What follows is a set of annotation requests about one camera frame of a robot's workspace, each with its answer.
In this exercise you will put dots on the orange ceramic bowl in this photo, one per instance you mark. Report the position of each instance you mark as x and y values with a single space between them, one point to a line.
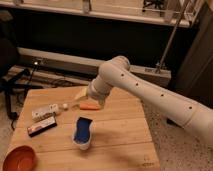
22 158

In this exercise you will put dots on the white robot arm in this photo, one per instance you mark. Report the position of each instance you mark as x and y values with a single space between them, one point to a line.
191 115

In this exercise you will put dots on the yellow cheese wedge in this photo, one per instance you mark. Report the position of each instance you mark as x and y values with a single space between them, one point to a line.
81 95

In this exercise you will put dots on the orange carrot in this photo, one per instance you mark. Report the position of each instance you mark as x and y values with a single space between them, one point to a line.
88 106

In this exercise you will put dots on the metal pole stand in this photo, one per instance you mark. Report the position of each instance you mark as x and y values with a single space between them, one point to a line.
159 65

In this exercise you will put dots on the white rectangular box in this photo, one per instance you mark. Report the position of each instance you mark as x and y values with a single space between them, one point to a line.
45 112

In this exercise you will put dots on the black and white box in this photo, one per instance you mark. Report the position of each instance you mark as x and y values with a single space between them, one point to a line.
41 126

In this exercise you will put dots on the long grey metal beam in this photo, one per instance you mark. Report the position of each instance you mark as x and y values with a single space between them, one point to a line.
87 65

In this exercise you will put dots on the dark cabinet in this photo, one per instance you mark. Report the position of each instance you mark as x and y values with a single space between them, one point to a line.
194 78

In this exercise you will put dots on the black office chair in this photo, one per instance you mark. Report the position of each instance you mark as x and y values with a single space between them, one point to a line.
9 56

